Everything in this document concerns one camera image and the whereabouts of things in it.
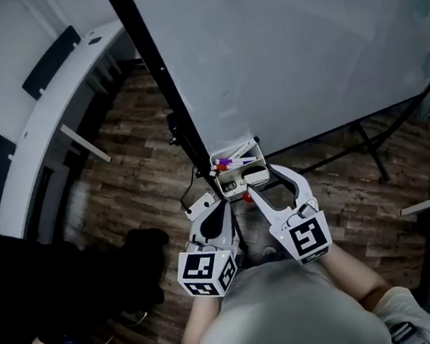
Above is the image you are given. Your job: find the white marker black cap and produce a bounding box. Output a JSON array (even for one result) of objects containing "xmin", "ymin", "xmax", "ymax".
[{"xmin": 226, "ymin": 135, "xmax": 263, "ymax": 161}]

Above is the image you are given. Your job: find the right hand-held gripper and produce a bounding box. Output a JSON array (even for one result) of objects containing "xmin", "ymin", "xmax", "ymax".
[{"xmin": 244, "ymin": 158, "xmax": 333, "ymax": 272}]

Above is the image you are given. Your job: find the red-capped marker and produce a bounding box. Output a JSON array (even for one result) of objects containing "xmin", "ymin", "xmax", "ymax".
[{"xmin": 209, "ymin": 162, "xmax": 239, "ymax": 174}]

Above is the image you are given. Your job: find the cream plastic box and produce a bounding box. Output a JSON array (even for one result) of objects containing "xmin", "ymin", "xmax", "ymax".
[{"xmin": 207, "ymin": 140, "xmax": 273, "ymax": 206}]

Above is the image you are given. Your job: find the black-framed whiteboard on stand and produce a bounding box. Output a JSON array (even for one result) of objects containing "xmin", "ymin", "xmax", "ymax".
[{"xmin": 104, "ymin": 0, "xmax": 430, "ymax": 269}]

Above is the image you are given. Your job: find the person's light shirt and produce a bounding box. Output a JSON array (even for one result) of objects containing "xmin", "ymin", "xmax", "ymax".
[{"xmin": 140, "ymin": 245, "xmax": 430, "ymax": 344}]

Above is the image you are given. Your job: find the white whiteboard eraser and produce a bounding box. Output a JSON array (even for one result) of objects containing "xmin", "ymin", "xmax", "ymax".
[{"xmin": 242, "ymin": 164, "xmax": 272, "ymax": 187}]

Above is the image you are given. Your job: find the person's left forearm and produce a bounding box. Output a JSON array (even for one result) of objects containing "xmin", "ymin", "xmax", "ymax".
[{"xmin": 173, "ymin": 294, "xmax": 229, "ymax": 344}]

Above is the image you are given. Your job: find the long white desk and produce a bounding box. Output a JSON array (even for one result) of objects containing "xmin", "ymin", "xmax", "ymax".
[{"xmin": 0, "ymin": 19, "xmax": 147, "ymax": 242}]

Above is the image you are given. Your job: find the dark desk divider panel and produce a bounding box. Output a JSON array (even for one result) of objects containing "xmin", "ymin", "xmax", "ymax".
[
  {"xmin": 0, "ymin": 131, "xmax": 20, "ymax": 163},
  {"xmin": 15, "ymin": 24, "xmax": 88, "ymax": 102}
]

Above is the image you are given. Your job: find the person's right forearm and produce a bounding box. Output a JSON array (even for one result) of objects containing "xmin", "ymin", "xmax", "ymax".
[{"xmin": 317, "ymin": 241, "xmax": 391, "ymax": 308}]

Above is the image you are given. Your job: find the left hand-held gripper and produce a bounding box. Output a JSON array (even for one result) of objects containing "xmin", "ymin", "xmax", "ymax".
[{"xmin": 169, "ymin": 197, "xmax": 246, "ymax": 303}]

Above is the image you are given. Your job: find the black cable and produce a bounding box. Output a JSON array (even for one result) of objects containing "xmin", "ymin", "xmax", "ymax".
[{"xmin": 176, "ymin": 165, "xmax": 201, "ymax": 215}]

